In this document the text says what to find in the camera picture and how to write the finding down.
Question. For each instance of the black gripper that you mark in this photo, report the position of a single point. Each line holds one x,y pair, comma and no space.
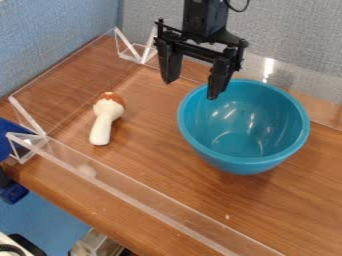
202,38

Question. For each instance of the white brown-capped toy mushroom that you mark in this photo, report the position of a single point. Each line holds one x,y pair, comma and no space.
109,109

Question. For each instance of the blue plastic bowl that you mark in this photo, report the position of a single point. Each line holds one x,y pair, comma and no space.
246,131

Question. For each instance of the clear acrylic back barrier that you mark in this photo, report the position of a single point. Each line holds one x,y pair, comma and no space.
318,90

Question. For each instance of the clear acrylic barrier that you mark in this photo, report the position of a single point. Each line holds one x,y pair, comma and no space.
190,222
318,90
47,101

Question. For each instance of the clear acrylic left barrier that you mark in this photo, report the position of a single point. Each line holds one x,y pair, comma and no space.
47,101

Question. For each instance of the clear acrylic front barrier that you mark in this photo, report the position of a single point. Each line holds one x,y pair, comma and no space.
190,222

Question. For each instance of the blue table clamp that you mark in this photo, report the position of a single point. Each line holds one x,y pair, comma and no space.
13,191

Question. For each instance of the black and white corner object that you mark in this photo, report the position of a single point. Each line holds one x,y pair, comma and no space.
17,245

